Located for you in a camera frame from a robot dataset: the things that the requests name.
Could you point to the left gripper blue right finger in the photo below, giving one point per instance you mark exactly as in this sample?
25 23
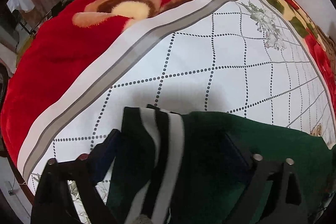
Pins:
241 156

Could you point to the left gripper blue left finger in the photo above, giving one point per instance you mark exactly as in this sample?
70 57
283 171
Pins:
102 156

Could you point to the green white varsity jacket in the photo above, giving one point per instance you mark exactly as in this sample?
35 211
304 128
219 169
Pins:
177 168

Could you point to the white grid patterned sheet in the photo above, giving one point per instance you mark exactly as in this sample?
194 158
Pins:
231 56

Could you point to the red floral blanket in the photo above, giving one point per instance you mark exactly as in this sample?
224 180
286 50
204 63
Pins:
68 43

